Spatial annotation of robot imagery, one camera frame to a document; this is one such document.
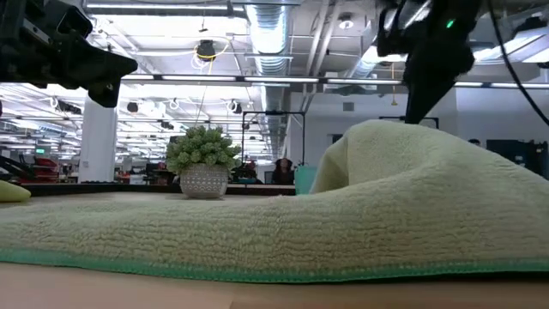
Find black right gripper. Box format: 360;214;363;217
377;0;484;125

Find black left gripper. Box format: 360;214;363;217
0;0;139;109

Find pale green microfiber towel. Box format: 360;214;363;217
0;118;549;284

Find teal plastic basket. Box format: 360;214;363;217
294;165;319;196

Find lime green microfiber towel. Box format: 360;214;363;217
0;179;32;203

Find yellow hanging fixture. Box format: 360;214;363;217
389;63;398;107

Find white pillar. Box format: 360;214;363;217
78;96;118;184

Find red background equipment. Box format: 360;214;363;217
0;154;61;185

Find dark cabinet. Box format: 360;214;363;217
486;139;549;180

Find potted artificial green plant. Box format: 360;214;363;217
166;124;242;200

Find overhead light bar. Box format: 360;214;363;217
119;75;549;89

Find black background frame stand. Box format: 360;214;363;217
241;110;307;167
378;115;440;130

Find silver ventilation duct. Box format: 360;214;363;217
347;42;408;81
244;3;293;160

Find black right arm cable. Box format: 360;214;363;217
487;0;549;128

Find black ceiling-mounted camera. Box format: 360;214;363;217
195;39;219;62

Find black aluminium table frame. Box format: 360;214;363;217
19;183;297;197

